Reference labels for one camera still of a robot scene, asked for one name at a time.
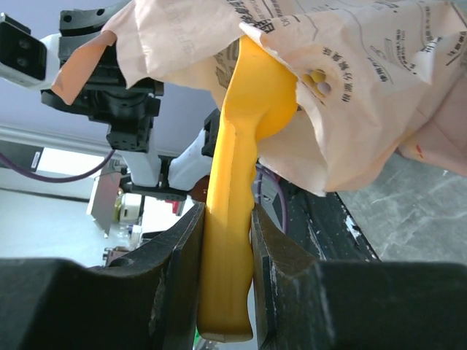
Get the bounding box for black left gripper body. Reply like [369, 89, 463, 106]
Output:
[41, 9, 164, 153]

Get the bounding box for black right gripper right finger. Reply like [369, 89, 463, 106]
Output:
[251, 206, 336, 349]

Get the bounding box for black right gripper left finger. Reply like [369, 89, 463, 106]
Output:
[93, 204, 204, 349]

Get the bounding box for yellow plastic scoop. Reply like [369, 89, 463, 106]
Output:
[197, 36, 297, 343]

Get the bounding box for pink cat litter bag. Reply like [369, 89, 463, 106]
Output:
[53, 1, 466, 195]

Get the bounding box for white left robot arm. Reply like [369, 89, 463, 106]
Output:
[41, 44, 220, 201]

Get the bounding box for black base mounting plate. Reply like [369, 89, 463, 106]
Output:
[279, 180, 379, 262]

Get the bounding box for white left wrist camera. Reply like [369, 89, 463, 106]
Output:
[0, 12, 61, 90]

